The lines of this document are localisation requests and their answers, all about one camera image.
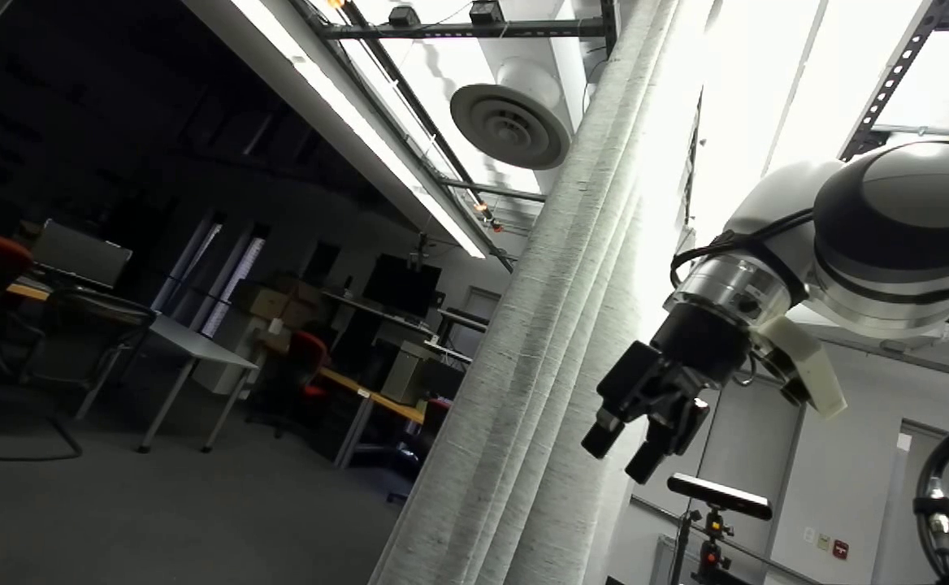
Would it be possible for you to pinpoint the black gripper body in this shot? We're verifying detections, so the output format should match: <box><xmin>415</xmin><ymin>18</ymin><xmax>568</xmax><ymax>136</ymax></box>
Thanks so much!
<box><xmin>598</xmin><ymin>307</ymin><xmax>751</xmax><ymax>433</ymax></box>

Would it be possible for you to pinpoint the grey woven curtain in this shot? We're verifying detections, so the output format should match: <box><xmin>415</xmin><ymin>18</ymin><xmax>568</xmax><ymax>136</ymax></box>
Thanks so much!
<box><xmin>369</xmin><ymin>0</ymin><xmax>711</xmax><ymax>585</ymax></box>

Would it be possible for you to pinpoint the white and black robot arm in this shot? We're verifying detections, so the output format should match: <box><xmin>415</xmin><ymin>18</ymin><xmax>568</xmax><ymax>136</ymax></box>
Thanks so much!
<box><xmin>581</xmin><ymin>140</ymin><xmax>949</xmax><ymax>483</ymax></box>

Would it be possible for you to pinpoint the wooden top desk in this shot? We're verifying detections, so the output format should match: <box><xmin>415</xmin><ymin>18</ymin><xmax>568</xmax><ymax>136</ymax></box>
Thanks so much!
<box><xmin>318</xmin><ymin>367</ymin><xmax>425</xmax><ymax>470</ymax></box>

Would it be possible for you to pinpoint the round ceiling air vent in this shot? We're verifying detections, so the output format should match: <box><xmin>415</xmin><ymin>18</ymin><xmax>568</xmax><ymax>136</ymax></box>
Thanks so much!
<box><xmin>448</xmin><ymin>86</ymin><xmax>568</xmax><ymax>170</ymax></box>

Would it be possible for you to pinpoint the red chair at desk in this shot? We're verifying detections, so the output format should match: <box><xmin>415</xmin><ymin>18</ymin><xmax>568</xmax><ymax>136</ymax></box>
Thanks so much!
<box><xmin>252</xmin><ymin>331</ymin><xmax>329</xmax><ymax>427</ymax></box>

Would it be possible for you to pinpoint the grey folding table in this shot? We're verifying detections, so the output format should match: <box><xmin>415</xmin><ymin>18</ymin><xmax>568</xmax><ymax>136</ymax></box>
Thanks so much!
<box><xmin>136</xmin><ymin>317</ymin><xmax>254</xmax><ymax>454</ymax></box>

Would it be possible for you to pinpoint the long ceiling light strip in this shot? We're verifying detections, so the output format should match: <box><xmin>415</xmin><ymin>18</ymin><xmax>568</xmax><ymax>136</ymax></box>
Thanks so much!
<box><xmin>183</xmin><ymin>0</ymin><xmax>488</xmax><ymax>262</ymax></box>

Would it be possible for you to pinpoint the dark monitor on desk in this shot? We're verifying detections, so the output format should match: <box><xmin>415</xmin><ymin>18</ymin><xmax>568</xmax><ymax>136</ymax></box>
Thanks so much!
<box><xmin>34</xmin><ymin>223</ymin><xmax>135</xmax><ymax>291</ymax></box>

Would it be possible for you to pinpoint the black camera on stand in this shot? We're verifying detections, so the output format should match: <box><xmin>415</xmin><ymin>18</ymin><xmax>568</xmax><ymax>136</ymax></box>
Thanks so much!
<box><xmin>666</xmin><ymin>476</ymin><xmax>773</xmax><ymax>585</ymax></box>

